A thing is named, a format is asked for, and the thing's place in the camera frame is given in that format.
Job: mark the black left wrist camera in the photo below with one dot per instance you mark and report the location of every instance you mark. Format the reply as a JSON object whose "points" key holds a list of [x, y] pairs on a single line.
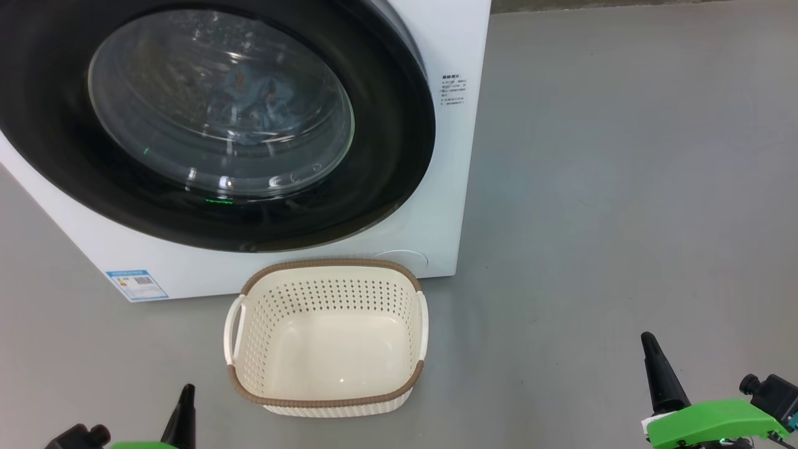
{"points": [[78, 438]]}

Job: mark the cream perforated laundry basket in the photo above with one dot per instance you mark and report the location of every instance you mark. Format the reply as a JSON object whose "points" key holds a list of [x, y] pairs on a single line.
{"points": [[324, 349]]}

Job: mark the dark round glass washer door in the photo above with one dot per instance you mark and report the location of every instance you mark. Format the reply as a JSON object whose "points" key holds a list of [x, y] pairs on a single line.
{"points": [[386, 156]]}

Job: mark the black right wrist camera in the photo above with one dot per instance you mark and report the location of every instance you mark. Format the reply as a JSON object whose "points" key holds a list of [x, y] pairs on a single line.
{"points": [[776, 396]]}

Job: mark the blue garment with orange print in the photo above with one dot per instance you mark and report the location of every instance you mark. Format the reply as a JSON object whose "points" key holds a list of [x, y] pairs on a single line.
{"points": [[249, 93]]}

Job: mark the blue energy label sticker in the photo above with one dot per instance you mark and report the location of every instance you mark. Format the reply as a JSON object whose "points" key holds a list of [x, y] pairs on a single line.
{"points": [[137, 285]]}

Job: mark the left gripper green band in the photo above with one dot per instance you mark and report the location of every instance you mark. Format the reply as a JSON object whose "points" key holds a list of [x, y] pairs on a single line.
{"points": [[143, 445]]}

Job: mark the white front-load washing machine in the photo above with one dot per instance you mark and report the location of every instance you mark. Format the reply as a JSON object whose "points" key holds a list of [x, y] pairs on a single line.
{"points": [[449, 37]]}

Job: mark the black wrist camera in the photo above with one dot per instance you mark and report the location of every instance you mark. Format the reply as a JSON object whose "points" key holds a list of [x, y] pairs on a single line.
{"points": [[776, 396], [78, 438]]}

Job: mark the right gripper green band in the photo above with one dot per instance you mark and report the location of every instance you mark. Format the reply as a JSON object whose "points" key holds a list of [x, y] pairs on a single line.
{"points": [[711, 424]]}

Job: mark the printed warning text label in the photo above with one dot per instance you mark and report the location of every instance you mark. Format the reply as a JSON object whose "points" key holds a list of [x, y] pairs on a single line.
{"points": [[454, 89]]}

